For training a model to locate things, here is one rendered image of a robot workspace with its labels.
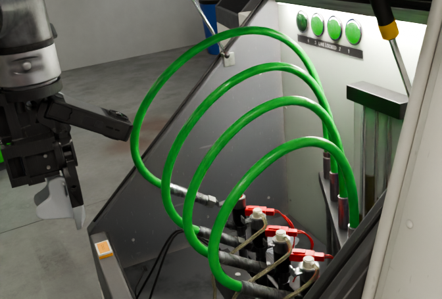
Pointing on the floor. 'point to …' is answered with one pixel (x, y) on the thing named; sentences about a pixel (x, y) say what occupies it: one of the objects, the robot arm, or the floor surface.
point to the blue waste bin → (208, 5)
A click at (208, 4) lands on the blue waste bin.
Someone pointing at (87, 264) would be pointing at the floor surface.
